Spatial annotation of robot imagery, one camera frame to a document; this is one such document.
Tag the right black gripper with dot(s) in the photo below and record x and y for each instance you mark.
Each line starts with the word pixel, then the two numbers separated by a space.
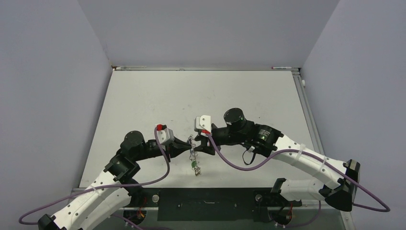
pixel 206 144

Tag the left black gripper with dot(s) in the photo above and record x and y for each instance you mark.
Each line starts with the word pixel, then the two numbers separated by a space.
pixel 176 147

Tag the grey metal keyring disc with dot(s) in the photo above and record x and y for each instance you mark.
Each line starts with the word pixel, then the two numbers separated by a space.
pixel 193 157

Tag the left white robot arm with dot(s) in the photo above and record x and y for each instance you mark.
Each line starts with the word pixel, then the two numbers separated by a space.
pixel 114 187

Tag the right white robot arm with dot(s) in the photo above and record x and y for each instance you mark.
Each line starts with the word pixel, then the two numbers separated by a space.
pixel 333 181

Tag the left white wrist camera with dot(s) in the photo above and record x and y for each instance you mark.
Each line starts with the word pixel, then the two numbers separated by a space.
pixel 164 134

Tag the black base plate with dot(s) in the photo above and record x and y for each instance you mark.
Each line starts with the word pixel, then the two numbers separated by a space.
pixel 206 204

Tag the aluminium back rail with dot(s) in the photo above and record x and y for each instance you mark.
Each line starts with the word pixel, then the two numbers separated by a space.
pixel 225 68

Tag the aluminium rail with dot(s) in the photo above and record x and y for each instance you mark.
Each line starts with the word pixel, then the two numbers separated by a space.
pixel 314 135
pixel 225 68

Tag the aluminium right rail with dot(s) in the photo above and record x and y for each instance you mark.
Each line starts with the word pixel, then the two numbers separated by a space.
pixel 314 135

